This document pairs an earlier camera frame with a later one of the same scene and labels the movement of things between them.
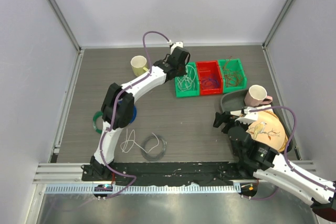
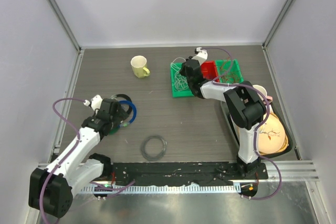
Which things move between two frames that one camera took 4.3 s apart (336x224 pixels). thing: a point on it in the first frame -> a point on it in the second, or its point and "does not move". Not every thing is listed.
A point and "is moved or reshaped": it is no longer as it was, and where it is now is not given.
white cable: x=187 y=82 is moved or reshaped
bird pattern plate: x=269 y=129 does not move
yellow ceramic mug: x=138 y=63 does not move
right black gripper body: x=232 y=122 -> x=183 y=72
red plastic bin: x=210 y=77 does not move
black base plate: x=182 y=174 does not move
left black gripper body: x=181 y=70 -> x=119 y=116
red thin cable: x=232 y=76 is moved or reshaped
